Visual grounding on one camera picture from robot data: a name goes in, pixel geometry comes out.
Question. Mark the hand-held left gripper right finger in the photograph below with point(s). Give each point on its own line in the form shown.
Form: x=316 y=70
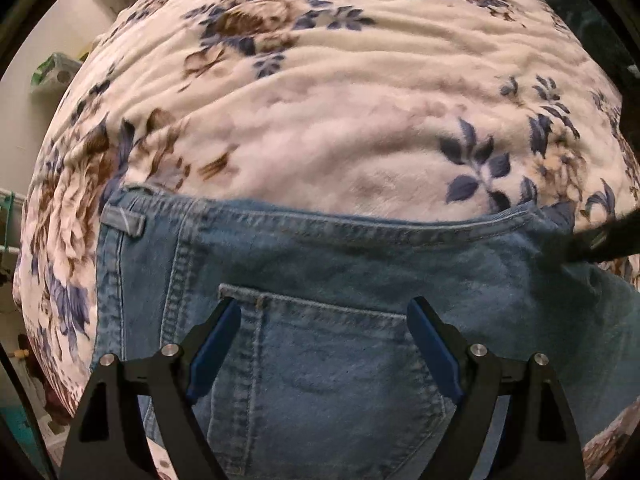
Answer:
x=434 y=347

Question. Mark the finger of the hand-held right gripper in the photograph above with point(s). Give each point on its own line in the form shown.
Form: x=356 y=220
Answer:
x=607 y=242

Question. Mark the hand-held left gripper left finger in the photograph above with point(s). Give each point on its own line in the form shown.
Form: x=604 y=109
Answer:
x=215 y=349

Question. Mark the blue denim pants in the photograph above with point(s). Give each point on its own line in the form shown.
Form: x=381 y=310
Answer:
x=320 y=320

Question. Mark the dark green cloth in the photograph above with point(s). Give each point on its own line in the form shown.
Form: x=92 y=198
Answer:
x=575 y=5

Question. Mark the floral printed blanket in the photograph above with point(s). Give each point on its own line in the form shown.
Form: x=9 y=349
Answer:
x=350 y=95

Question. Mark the green white package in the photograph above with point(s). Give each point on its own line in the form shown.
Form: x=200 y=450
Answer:
x=52 y=72

